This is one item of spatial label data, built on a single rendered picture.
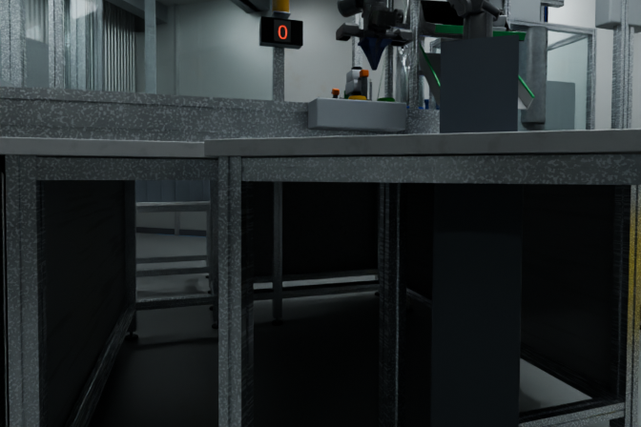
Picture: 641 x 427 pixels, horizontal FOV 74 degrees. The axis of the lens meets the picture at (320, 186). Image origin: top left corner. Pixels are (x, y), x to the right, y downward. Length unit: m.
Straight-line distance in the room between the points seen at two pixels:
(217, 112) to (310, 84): 4.18
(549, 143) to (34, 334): 0.88
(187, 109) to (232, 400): 0.57
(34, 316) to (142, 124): 0.39
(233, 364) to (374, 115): 0.56
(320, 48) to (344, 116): 4.25
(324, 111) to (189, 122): 0.28
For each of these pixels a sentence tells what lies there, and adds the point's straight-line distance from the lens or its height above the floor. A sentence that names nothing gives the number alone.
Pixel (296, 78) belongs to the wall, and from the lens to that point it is 5.16.
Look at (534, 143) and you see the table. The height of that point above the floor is 0.84.
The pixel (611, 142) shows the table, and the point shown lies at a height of 0.84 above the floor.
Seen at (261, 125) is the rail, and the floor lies 0.91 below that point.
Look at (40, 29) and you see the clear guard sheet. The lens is 2.29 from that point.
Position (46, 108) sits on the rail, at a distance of 0.96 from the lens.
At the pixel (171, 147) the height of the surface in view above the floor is 0.85.
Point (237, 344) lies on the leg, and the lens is 0.80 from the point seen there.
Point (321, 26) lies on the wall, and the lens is 5.21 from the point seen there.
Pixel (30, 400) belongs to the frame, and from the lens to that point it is 0.97.
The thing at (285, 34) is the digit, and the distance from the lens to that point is 1.28.
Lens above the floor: 0.80
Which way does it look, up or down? 2 degrees down
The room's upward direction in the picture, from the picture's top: straight up
